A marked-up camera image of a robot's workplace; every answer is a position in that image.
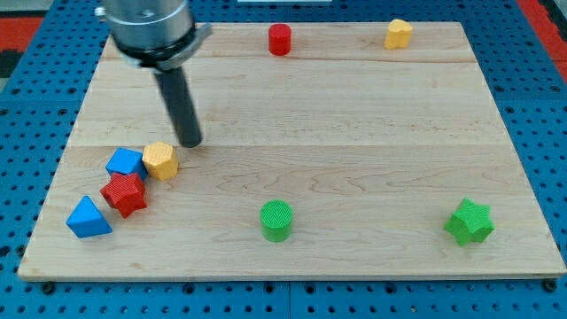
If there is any red star block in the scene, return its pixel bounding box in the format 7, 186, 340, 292
100, 173, 147, 219

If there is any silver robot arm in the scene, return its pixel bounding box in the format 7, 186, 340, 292
95, 0, 213, 148

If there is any yellow heart block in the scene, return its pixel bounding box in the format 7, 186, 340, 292
384, 19, 413, 50

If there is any red cylinder block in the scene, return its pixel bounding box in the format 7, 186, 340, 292
268, 23, 291, 56

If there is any green star block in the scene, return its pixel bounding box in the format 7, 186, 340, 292
444, 198, 495, 246

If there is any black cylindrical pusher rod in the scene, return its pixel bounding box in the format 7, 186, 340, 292
154, 67, 202, 148

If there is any blue cube block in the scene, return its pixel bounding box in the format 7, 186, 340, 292
105, 147, 148, 181

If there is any blue triangle block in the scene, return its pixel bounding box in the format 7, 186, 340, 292
66, 196, 113, 238

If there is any green cylinder block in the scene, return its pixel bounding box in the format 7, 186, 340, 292
260, 199, 293, 242

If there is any wooden board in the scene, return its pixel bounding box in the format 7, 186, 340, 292
18, 22, 566, 282

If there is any yellow hexagon block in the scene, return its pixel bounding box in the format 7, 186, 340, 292
142, 141, 179, 181

